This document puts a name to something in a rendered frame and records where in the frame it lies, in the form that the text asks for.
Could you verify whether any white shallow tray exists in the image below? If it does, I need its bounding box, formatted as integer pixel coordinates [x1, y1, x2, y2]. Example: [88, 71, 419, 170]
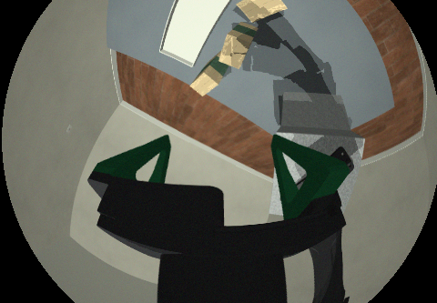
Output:
[159, 0, 231, 67]

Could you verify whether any tan box with dark green band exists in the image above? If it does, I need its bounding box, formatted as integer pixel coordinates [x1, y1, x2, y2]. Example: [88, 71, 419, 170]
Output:
[236, 0, 288, 23]
[190, 51, 229, 96]
[219, 22, 258, 69]

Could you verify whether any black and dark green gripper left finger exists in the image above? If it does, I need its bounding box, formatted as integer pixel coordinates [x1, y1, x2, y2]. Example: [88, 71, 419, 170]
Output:
[93, 135, 171, 183]

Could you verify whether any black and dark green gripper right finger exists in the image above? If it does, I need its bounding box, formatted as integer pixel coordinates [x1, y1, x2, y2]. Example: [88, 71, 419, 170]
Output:
[271, 135, 350, 220]

